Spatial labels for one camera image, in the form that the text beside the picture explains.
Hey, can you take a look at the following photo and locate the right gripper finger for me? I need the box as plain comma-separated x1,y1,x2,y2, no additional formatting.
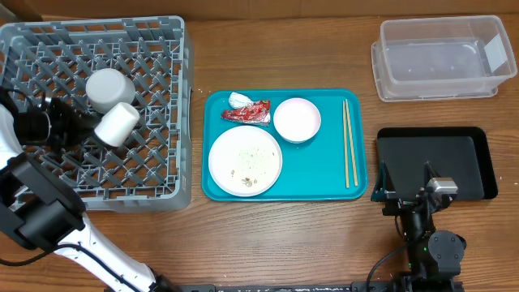
371,161,396,202
424,161,439,191

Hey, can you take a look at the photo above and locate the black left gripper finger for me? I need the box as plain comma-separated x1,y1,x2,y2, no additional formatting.
79,112,101,126
72,131,100,147

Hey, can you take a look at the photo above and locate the white cup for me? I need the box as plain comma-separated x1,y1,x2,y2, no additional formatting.
94,102,140,148

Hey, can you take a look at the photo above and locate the grey bowl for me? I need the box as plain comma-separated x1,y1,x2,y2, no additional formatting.
86,68,135,114

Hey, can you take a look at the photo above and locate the wooden chopstick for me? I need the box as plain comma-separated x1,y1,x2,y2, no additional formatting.
342,101,350,189
345,100,358,187

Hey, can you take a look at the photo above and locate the pink bowl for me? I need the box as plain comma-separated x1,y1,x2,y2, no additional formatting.
273,97,321,144

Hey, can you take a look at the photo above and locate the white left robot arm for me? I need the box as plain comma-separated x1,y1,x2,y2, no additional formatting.
1,88,174,291

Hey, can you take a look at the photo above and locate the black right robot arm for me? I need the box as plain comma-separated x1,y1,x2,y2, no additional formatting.
70,138,466,291

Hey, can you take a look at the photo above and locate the grey dishwasher rack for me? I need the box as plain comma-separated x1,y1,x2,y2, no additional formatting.
1,15,194,213

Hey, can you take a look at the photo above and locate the black tray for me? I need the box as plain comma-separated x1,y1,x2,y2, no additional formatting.
376,127,498,201

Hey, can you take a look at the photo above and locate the teal plastic tray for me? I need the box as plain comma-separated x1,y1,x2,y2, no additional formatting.
201,89,368,202

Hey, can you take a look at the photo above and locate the clear plastic bin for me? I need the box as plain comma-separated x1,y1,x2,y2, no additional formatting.
371,15,518,102

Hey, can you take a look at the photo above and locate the white dinner plate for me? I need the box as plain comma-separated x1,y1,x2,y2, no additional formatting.
208,126,283,197

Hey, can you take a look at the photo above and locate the white crumpled napkin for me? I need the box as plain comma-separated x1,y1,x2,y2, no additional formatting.
228,92,254,110

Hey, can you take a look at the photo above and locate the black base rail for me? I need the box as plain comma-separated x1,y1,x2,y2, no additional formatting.
153,281,465,292

